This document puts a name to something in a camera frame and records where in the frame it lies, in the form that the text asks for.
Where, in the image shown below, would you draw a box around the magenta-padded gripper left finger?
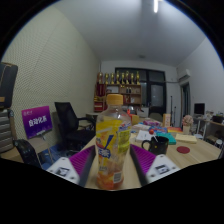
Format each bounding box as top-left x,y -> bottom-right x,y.
46,144 -> 98,188

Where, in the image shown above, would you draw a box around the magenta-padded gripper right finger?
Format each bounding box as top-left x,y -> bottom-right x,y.
129,143 -> 181,187

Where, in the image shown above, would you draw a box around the yellow-labelled orange drink bottle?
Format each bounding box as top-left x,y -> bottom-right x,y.
95,93 -> 133,191

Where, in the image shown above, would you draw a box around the black dotted mug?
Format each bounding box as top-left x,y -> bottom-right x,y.
141,135 -> 170,156

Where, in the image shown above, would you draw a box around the white paper sheet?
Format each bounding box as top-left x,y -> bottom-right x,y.
134,129 -> 154,143

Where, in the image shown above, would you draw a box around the red lollipop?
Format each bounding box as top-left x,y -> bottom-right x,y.
148,128 -> 159,143

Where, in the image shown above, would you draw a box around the flat round red coaster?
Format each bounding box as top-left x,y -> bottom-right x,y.
176,145 -> 191,155

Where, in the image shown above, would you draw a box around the black office chair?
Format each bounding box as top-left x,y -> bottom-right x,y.
54,101 -> 98,152

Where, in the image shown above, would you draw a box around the orange red book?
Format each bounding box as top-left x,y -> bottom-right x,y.
167,126 -> 184,134

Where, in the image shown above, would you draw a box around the pale yellow envelope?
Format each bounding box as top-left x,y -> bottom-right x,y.
174,133 -> 198,145

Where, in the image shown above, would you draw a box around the yellow gift box red ribbon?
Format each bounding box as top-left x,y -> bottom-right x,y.
127,109 -> 141,126

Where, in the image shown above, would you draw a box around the pale orange carton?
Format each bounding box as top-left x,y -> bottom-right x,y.
162,113 -> 172,128

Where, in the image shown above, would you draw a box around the purple sign board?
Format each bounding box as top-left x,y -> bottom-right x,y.
21,105 -> 54,140

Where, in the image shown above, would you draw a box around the pink flowers in pot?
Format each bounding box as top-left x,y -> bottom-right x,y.
181,114 -> 195,136

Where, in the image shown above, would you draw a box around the wooden side desk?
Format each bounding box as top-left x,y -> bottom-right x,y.
195,117 -> 224,149

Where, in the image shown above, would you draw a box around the black computer monitor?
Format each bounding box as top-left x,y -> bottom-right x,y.
193,102 -> 206,117

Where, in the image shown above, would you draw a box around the wooden shelf unit with trophies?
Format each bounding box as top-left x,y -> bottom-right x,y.
93,70 -> 143,113

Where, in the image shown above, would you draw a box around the white wall air conditioner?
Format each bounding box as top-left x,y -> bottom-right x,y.
176,68 -> 192,82

